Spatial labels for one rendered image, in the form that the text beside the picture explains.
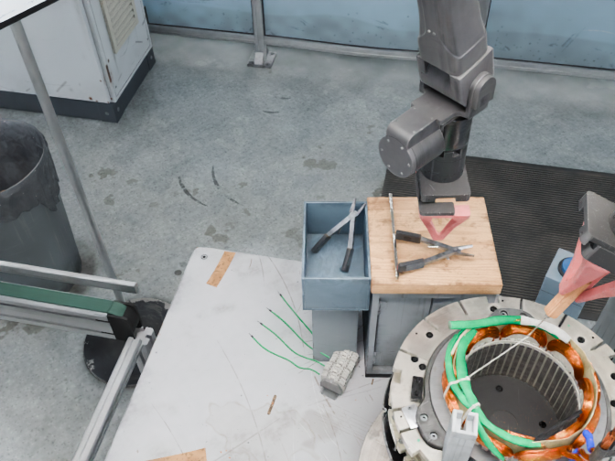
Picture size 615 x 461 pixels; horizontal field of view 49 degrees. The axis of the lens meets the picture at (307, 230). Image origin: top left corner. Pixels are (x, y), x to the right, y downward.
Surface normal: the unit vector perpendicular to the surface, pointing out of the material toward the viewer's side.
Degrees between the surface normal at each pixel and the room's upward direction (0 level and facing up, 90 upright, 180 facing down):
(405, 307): 90
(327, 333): 90
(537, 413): 0
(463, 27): 84
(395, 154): 91
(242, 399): 0
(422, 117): 5
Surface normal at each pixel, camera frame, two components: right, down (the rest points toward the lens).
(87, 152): -0.02, -0.67
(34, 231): 0.78, 0.49
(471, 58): 0.62, 0.58
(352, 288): -0.02, 0.74
